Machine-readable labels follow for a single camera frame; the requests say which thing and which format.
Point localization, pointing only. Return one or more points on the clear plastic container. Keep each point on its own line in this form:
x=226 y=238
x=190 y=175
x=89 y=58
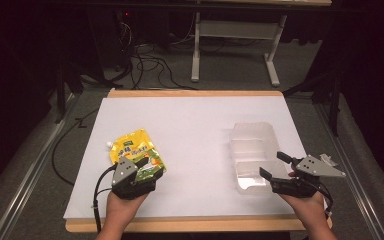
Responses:
x=253 y=150

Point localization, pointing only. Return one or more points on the person's right hand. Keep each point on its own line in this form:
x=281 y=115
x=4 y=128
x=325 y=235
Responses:
x=308 y=208

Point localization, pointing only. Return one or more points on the black computer tower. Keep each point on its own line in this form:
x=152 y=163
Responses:
x=111 y=36

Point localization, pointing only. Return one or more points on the white table sheet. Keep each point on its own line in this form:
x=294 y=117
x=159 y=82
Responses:
x=193 y=133

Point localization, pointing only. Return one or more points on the person's left hand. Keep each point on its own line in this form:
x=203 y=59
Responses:
x=121 y=210

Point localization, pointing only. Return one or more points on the white metal desk frame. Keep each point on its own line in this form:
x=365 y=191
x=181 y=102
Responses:
x=236 y=30

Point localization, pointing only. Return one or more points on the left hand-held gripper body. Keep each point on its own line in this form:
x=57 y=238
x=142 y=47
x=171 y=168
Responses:
x=124 y=176

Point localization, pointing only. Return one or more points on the yellow spouted drink pouch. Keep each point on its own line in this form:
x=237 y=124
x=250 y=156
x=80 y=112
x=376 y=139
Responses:
x=136 y=146

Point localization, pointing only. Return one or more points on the black metal stand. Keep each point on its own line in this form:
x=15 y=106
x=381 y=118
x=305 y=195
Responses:
x=328 y=90
x=65 y=83

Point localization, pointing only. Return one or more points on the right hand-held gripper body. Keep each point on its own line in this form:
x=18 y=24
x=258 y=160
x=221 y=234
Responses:
x=300 y=185

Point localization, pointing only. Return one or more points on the silver floor rail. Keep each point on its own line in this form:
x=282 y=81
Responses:
x=350 y=173
x=30 y=170

